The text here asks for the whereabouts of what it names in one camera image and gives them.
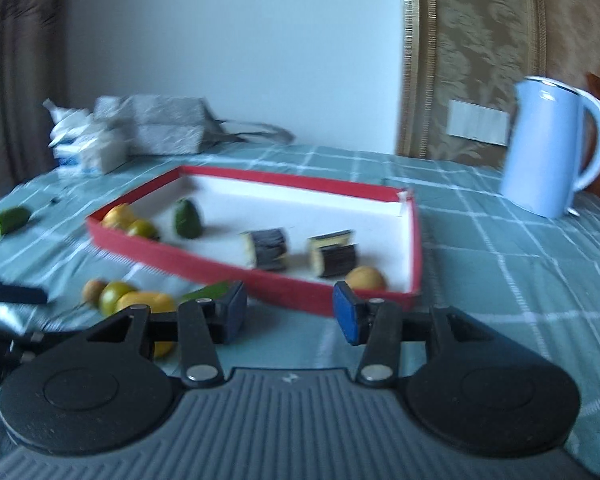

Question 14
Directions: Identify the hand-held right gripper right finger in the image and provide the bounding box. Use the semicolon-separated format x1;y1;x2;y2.
332;282;502;387

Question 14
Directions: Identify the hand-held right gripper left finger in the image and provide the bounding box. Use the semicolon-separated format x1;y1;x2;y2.
80;281;249;389

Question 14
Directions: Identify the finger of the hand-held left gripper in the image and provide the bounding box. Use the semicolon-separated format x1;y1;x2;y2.
0;274;49;306

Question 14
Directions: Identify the round brown longan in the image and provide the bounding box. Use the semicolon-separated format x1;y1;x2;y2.
344;265;387;292

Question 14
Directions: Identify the dark eggplant chunk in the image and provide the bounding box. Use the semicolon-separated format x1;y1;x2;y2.
312;243;359;279

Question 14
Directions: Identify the dark sugarcane piece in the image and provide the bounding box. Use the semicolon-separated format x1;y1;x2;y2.
308;229;354;252

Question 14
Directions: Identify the dark green pepper piece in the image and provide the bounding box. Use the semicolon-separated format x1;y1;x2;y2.
173;198;204;240

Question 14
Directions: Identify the red cardboard box tray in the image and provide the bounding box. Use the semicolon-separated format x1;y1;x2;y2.
86;164;424;318

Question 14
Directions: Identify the green round citrus fruit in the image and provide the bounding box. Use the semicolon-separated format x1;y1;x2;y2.
98;281;139;317
126;219;160;242

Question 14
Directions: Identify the small yellow fruit piece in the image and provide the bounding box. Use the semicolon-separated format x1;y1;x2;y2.
102;203;137;231

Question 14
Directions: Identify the green bell pepper piece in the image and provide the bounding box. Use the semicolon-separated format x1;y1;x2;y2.
179;282;231;304

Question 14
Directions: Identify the green cucumber piece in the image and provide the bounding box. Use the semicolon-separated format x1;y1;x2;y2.
0;206;32;239

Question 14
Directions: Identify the brown longan with stem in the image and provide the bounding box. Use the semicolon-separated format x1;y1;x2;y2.
59;279;107;317

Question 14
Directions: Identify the yellow bell pepper piece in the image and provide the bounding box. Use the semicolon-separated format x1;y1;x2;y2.
114;291;177;359

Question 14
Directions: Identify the green checked tablecloth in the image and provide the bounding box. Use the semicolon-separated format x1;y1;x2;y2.
0;142;600;461

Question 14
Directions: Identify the white tissue pack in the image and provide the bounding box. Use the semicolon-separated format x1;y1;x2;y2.
43;98;129;177

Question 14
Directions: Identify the grey patterned gift bag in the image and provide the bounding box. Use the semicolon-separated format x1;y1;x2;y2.
93;93;296;156

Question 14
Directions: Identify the brown curtain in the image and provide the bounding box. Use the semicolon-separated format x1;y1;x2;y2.
0;0;70;203

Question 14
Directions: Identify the light blue electric kettle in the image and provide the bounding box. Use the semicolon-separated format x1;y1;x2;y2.
498;75;600;220

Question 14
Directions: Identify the white wall switch panel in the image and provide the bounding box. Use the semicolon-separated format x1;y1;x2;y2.
447;99;511;147

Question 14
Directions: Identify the wooden wall moulding frame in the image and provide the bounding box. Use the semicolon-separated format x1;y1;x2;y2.
397;0;549;161

